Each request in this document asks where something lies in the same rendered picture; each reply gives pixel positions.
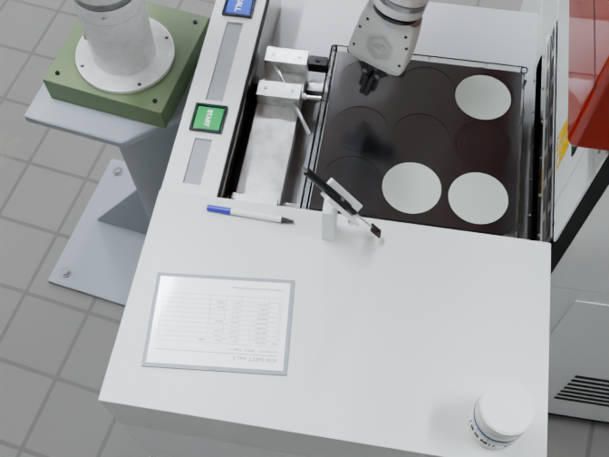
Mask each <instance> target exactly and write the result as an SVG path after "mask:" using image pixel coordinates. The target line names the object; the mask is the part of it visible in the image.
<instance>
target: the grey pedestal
mask: <svg viewBox="0 0 609 457"><path fill-rule="evenodd" d="M195 71H196V70H195ZM194 74H195V72H194V73H193V75H192V77H191V79H190V81H189V83H188V86H187V88H186V90H185V92H184V93H183V95H182V97H181V99H180V101H179V104H178V106H177V108H176V110H175V111H174V113H173V115H172V117H171V119H170V121H169V124H168V126H167V128H166V129H164V128H161V127H158V126H154V125H150V124H147V123H144V122H138V121H134V120H131V119H128V118H124V117H121V116H118V115H114V114H110V113H107V112H101V111H97V110H94V109H91V108H87V107H84V106H81V105H77V104H74V103H70V102H64V101H61V100H57V99H54V98H52V97H51V95H50V93H49V92H48V90H47V88H46V86H45V84H44V83H43V85H42V87H41V89H40V90H39V92H38V93H37V94H36V96H35V98H34V100H33V102H32V103H31V105H30V107H29V108H28V110H27V111H26V113H25V115H24V117H25V118H26V120H27V121H28V122H32V123H35V124H39V125H42V126H45V127H49V128H52V129H56V130H58V131H65V132H68V133H71V134H74V135H78V136H81V137H84V138H88V139H91V140H95V141H100V142H104V143H107V144H110V145H113V146H117V147H119V148H120V150H121V154H122V157H123V159H124V160H125V161H121V160H115V159H111V161H110V163H109V165H108V167H107V169H106V171H105V172H104V174H103V176H102V178H101V180H100V182H99V184H98V186H97V188H96V190H95V191H94V193H93V195H92V197H91V199H90V201H89V203H88V205H87V207H86V209H85V211H84V212H83V214H82V216H81V218H80V220H79V222H78V224H77V226H76V228H75V230H74V231H73V233H72V235H71V237H70V239H69V241H68V243H67V245H66V247H65V248H64V250H63V253H62V254H61V256H60V258H59V260H58V262H57V264H56V265H55V267H54V269H53V272H52V274H51V275H50V277H49V279H48V282H49V283H51V284H54V285H57V286H60V287H65V288H68V289H71V290H74V291H77V292H80V293H83V294H85V295H89V296H92V297H97V298H99V299H102V300H106V301H109V302H112V303H114V304H117V305H121V306H126V303H127V300H128V297H129V293H130V291H131V285H132V281H133V279H134V276H135V272H136V269H137V266H138V263H139V260H140V254H141V251H142V248H143V245H144V241H145V238H146V235H147V232H148V228H149V225H150V220H151V217H152V213H153V210H154V208H155V204H156V201H157V197H158V195H159V192H160V190H161V186H162V183H163V180H164V177H165V174H166V170H167V167H168V164H169V159H170V155H171V153H172V149H173V146H174V142H175V140H176V137H177V133H178V130H179V125H180V121H181V118H182V115H183V112H184V109H185V105H186V102H187V99H188V96H189V90H190V87H191V84H192V81H193V78H194Z"/></svg>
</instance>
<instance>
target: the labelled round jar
mask: <svg viewBox="0 0 609 457"><path fill-rule="evenodd" d="M535 415H536V407H535V404H534V401H533V398H532V397H531V395H530V393H529V392H528V391H527V390H526V389H525V388H524V387H523V386H521V385H520V384H517V383H514V382H510V381H498V382H495V383H493V384H491V385H489V386H488V387H487V388H486V389H485V390H484V392H483V393H482V395H481V396H480V397H479V399H478V400H477V401H476V403H475V404H474V406H473V407H472V409H471V411H470V413H469V418H468V426H469V432H470V434H471V436H472V437H473V439H474V440H475V441H476V442H477V443H478V444H479V445H481V446H483V447H484V448H487V449H490V450H495V451H498V450H503V449H506V448H507V447H509V446H510V445H511V444H513V443H514V442H515V441H516V440H517V439H518V438H519V437H520V436H521V435H522V434H523V433H524V432H525V431H526V430H527V429H528V428H529V427H530V426H531V424H532V422H533V421H534V419H535Z"/></svg>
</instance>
